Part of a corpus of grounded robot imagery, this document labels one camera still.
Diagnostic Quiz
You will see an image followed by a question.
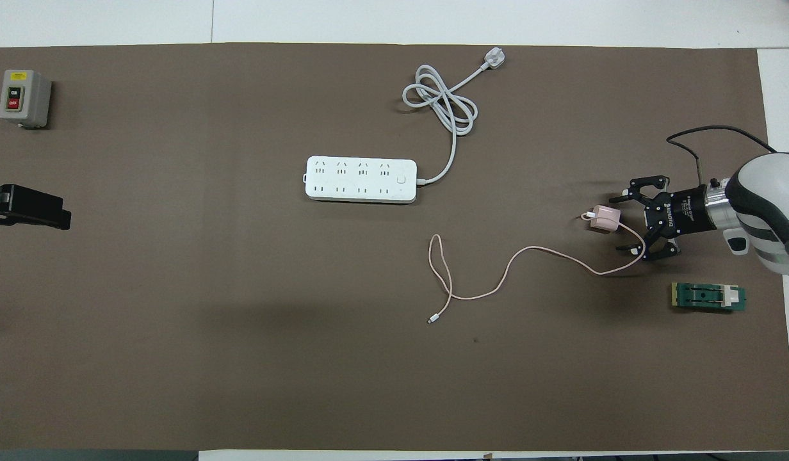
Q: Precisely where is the white power strip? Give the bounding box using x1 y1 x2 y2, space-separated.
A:
304 156 418 204

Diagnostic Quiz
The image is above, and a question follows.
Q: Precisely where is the pink charger adapter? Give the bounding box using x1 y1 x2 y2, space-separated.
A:
590 204 623 233

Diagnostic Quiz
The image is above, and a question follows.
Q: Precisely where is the white power cord with plug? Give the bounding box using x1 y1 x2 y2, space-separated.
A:
402 47 506 187

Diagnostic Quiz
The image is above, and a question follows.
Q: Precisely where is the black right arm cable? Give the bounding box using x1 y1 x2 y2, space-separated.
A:
666 125 779 190

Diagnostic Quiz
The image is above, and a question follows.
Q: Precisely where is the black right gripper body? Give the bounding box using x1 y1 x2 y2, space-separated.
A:
644 186 717 241

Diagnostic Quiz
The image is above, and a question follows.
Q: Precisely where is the grey on-off switch box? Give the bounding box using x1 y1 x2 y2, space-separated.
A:
0 69 53 130

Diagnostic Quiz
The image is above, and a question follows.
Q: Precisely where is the pink charging cable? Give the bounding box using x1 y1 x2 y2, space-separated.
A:
427 212 647 325

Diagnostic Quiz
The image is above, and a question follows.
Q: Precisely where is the brown paper table mat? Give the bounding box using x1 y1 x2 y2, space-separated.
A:
0 42 789 452

